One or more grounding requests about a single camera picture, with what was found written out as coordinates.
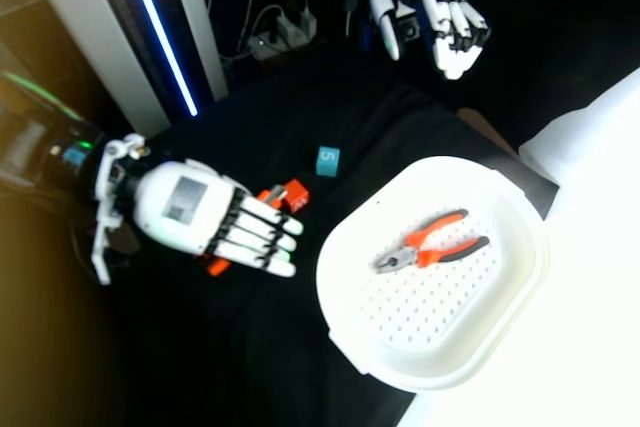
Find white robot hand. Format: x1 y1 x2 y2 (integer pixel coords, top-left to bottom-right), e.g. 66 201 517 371
368 0 492 82
132 159 305 279

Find orange black pliers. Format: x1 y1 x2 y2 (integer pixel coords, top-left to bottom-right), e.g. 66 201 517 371
372 209 491 276

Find white perforated plastic tray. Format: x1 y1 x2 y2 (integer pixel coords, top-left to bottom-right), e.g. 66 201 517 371
314 155 551 393

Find red number block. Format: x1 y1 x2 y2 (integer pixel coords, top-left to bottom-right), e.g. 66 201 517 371
282 178 310 213

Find blue number block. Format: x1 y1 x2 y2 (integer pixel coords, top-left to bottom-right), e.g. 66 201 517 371
314 145 342 178

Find black table cloth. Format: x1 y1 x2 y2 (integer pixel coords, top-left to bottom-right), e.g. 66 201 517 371
74 46 561 427

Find white power strip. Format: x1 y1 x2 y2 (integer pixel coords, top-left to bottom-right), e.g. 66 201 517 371
247 11 319 61

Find white pillar with light strip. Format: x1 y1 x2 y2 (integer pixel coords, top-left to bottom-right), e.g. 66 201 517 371
19 0 229 136

